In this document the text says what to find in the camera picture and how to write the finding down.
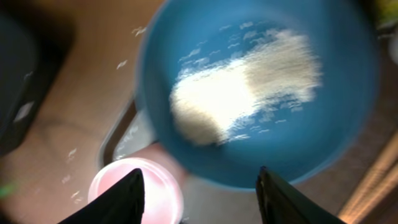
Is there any pile of white rice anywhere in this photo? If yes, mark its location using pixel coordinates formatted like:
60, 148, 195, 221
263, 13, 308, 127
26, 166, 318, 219
169, 30, 322, 146

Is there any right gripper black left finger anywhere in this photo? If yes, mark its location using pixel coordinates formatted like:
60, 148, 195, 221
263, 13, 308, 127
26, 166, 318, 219
60, 169, 145, 224

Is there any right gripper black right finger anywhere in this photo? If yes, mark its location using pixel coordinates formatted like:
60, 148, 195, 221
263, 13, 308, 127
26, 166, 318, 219
256, 166, 345, 224

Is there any dark blue plate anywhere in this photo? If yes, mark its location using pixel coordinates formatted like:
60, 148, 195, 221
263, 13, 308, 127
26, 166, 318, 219
136, 0, 379, 189

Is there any pink cup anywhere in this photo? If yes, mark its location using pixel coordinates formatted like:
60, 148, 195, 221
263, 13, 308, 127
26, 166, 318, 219
88, 157, 183, 224

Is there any black flat bin tray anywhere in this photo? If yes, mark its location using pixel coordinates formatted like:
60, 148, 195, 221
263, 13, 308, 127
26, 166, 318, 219
1, 11, 66, 156

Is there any dark brown serving tray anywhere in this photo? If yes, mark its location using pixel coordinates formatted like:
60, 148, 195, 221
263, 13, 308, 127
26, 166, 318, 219
98, 37, 398, 224

